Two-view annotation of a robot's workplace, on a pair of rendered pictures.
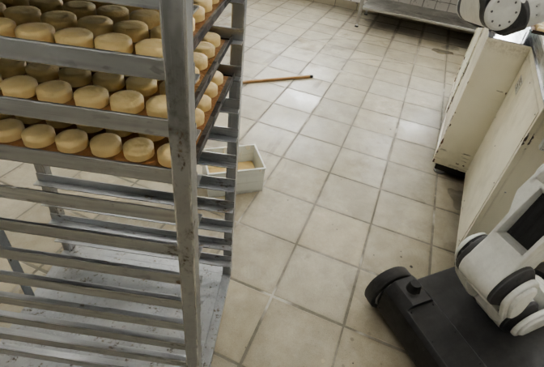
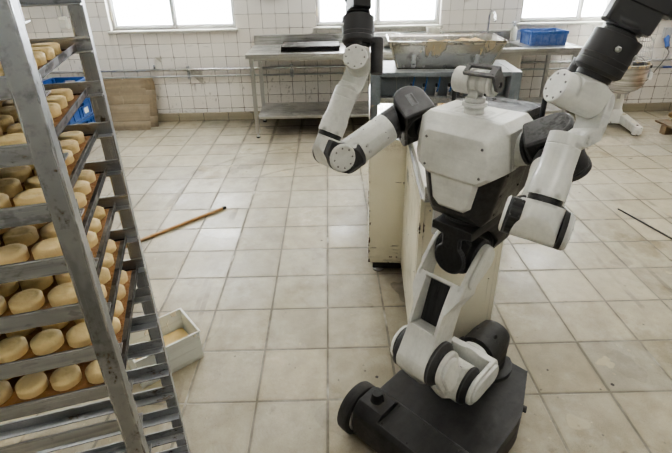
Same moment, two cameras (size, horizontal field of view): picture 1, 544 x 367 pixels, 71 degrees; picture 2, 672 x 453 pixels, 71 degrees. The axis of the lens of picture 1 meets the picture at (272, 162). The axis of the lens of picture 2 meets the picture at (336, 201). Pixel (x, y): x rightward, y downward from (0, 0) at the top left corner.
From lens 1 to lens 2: 38 cm
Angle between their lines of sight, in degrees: 19
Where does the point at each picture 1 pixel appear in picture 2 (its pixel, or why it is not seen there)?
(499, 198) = not seen: hidden behind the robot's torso
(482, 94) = (386, 188)
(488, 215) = not seen: hidden behind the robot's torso
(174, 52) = (88, 300)
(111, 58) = (31, 317)
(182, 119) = (106, 343)
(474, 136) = (394, 227)
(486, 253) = (410, 343)
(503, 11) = (343, 158)
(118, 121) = (46, 362)
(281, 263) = (246, 429)
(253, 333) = not seen: outside the picture
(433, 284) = (395, 387)
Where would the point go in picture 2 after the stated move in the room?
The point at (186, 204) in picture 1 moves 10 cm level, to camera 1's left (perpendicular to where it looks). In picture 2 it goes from (126, 410) to (63, 426)
